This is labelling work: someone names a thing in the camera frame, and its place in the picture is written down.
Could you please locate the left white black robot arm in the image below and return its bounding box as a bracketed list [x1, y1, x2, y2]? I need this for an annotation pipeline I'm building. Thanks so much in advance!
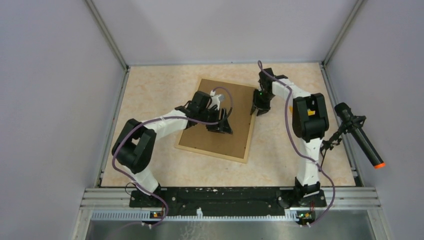
[111, 89, 233, 207]

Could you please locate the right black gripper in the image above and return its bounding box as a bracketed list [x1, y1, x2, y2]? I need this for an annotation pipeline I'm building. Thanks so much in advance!
[250, 89, 275, 117]

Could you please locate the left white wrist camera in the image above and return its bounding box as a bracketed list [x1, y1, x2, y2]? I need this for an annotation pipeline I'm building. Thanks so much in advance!
[208, 90, 225, 110]

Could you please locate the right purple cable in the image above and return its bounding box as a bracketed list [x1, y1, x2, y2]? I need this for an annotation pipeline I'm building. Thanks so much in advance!
[257, 60, 336, 228]

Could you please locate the white toothed cable rail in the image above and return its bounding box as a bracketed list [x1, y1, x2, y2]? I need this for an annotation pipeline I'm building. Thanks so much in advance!
[91, 209, 299, 222]

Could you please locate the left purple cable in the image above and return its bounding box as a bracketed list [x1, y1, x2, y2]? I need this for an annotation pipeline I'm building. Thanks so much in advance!
[111, 86, 234, 229]

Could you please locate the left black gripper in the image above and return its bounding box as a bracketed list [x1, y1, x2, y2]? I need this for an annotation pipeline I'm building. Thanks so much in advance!
[198, 107, 233, 134]

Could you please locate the black microphone orange tip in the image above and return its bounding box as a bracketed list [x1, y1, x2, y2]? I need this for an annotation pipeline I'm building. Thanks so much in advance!
[334, 102, 386, 169]

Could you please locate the black microphone tripod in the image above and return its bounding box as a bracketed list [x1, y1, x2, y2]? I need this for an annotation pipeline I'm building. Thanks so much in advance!
[320, 115, 367, 168]

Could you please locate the purple cable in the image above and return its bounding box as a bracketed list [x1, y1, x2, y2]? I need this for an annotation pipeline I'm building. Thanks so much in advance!
[257, 60, 336, 228]
[111, 86, 234, 229]

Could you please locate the light wooden picture frame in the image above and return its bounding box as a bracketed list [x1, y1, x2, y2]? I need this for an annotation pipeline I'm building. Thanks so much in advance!
[174, 77, 259, 165]

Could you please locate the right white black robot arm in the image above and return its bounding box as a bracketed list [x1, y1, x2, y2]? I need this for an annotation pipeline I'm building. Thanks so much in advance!
[250, 68, 329, 206]

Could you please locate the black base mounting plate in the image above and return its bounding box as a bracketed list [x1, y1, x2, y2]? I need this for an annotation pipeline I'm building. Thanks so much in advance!
[129, 186, 327, 217]

